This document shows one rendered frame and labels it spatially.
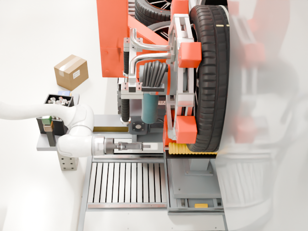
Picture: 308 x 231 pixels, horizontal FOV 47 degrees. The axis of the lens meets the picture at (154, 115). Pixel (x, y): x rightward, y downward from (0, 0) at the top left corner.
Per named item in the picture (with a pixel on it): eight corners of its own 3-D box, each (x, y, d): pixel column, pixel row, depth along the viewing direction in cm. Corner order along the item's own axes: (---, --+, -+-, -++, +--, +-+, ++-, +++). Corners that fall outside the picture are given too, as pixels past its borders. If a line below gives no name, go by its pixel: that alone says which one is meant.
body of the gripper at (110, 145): (106, 153, 163) (126, 153, 164) (104, 155, 155) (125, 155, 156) (106, 137, 164) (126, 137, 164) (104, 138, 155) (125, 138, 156)
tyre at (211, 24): (268, 153, 127) (263, -23, 133) (203, 152, 126) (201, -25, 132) (222, 151, 192) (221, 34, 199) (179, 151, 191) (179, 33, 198)
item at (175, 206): (231, 216, 198) (234, 206, 192) (167, 216, 196) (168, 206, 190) (217, 148, 234) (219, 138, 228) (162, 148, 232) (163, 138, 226)
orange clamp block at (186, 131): (193, 127, 145) (195, 144, 138) (173, 127, 144) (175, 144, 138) (195, 115, 140) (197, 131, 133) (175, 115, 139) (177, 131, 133)
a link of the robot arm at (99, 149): (91, 156, 154) (105, 156, 155) (91, 136, 155) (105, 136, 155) (93, 155, 163) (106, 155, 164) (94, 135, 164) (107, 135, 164)
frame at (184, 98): (184, 163, 161) (200, 67, 123) (169, 163, 160) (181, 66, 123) (175, 88, 200) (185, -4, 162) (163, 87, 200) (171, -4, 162)
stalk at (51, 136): (55, 147, 181) (49, 118, 167) (49, 147, 181) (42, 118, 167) (57, 142, 184) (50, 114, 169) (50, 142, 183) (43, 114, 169)
